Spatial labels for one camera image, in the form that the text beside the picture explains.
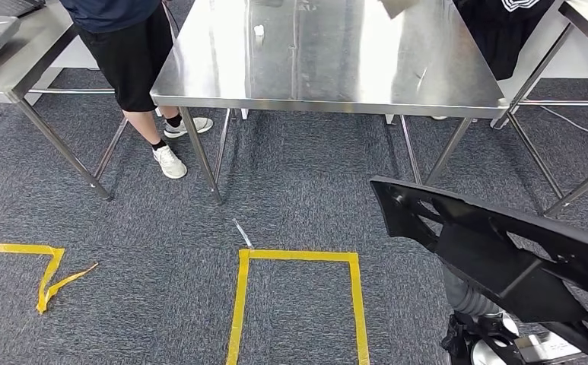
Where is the dark laptop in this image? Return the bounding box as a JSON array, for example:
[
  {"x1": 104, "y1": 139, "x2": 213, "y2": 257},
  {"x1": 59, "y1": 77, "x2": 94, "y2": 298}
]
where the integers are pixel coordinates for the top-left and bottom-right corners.
[{"x1": 0, "y1": 0, "x2": 46, "y2": 17}]

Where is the white power cable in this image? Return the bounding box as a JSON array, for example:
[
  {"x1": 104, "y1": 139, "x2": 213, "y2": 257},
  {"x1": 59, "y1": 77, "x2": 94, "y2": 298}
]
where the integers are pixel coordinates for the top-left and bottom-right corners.
[{"x1": 539, "y1": 104, "x2": 588, "y2": 151}]

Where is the loose yellow tape outline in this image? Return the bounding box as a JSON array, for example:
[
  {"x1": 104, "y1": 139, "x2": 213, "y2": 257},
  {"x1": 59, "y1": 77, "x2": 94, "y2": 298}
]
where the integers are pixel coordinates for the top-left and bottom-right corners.
[{"x1": 0, "y1": 242, "x2": 100, "y2": 315}]

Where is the stainless steel workbench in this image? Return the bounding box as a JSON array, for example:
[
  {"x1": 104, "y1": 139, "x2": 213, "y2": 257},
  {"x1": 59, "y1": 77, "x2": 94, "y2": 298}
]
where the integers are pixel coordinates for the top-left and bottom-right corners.
[{"x1": 150, "y1": 0, "x2": 510, "y2": 205}]

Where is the person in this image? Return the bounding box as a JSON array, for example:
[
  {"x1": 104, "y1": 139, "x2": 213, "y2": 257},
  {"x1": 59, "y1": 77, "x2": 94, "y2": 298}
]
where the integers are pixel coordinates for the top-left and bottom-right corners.
[
  {"x1": 59, "y1": 0, "x2": 215, "y2": 180},
  {"x1": 452, "y1": 0, "x2": 558, "y2": 81}
]

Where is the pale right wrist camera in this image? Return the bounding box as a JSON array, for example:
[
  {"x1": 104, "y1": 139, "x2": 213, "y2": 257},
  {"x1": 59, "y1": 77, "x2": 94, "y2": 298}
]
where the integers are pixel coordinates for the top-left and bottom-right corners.
[{"x1": 513, "y1": 329, "x2": 584, "y2": 363}]

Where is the yellow tape square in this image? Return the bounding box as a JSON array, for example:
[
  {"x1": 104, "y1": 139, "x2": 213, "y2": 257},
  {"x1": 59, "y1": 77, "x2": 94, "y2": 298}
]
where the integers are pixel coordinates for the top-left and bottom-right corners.
[{"x1": 225, "y1": 249, "x2": 371, "y2": 365}]

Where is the black plastic plate part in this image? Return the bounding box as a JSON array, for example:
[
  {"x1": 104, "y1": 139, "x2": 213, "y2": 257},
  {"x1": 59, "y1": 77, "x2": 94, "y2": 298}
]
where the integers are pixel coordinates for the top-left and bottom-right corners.
[{"x1": 369, "y1": 176, "x2": 588, "y2": 365}]

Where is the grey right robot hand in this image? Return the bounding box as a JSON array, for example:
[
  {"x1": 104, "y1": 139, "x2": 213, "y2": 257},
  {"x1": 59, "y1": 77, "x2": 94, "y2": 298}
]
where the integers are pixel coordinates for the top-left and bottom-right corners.
[{"x1": 442, "y1": 267, "x2": 501, "y2": 319}]

